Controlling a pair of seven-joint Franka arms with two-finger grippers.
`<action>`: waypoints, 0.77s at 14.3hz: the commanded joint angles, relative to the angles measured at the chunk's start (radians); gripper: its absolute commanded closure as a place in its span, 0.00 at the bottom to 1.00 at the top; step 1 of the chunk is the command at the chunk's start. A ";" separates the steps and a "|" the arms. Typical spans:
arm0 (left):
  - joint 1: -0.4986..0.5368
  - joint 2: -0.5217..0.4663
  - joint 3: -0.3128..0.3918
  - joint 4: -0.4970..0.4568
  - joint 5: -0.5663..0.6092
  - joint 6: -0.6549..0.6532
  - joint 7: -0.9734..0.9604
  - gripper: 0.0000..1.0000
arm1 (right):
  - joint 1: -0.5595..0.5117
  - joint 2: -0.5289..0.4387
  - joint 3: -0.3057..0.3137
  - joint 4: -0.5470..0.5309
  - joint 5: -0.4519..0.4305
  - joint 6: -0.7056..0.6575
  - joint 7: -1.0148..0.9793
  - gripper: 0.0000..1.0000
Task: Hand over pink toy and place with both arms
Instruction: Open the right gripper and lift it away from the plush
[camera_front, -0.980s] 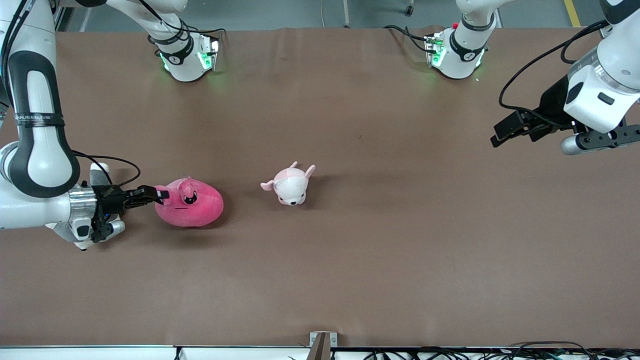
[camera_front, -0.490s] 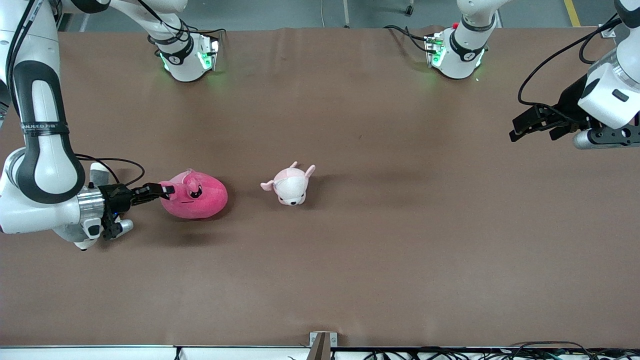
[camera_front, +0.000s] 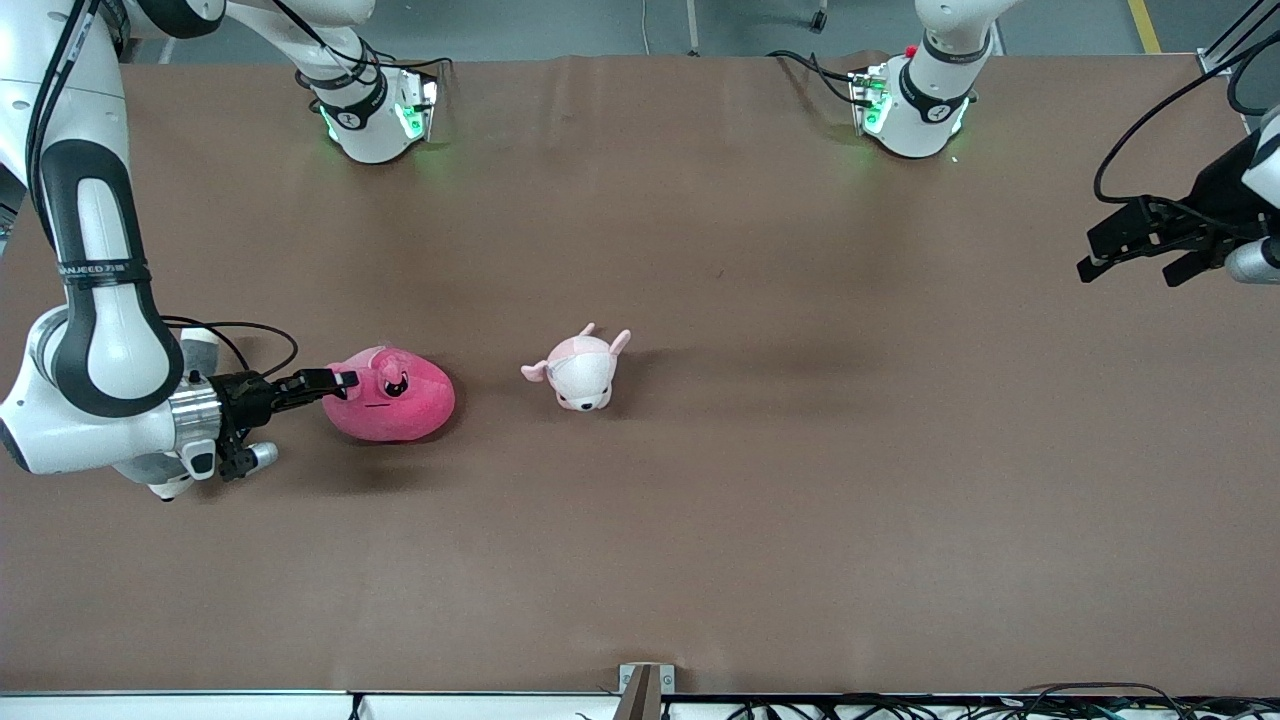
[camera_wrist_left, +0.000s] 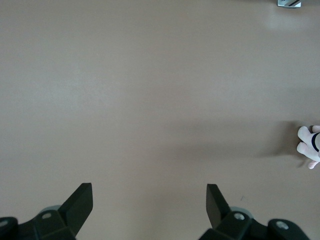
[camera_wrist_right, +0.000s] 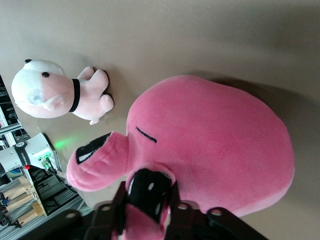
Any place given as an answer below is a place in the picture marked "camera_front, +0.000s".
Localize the magenta round plush toy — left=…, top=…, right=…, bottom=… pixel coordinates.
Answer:
left=322, top=345, right=457, bottom=444

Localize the grey white husky plush toy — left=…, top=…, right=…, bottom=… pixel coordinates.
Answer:
left=115, top=327, right=222, bottom=503

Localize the pale pink puppy plush toy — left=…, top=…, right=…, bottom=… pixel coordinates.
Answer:
left=520, top=322, right=633, bottom=413

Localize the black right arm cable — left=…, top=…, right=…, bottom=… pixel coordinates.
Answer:
left=160, top=316, right=300, bottom=381

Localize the aluminium frame profile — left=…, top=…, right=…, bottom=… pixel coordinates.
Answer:
left=1197, top=0, right=1280, bottom=77

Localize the white table edge rail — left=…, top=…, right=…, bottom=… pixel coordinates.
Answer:
left=0, top=688, right=746, bottom=720

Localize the black base cable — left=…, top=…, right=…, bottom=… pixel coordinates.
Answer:
left=275, top=0, right=453, bottom=77
left=767, top=48, right=863, bottom=107

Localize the metal table edge bracket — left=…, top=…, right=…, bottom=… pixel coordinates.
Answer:
left=618, top=662, right=677, bottom=720

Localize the black cable bundle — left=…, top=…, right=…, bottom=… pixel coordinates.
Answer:
left=725, top=682, right=1280, bottom=720

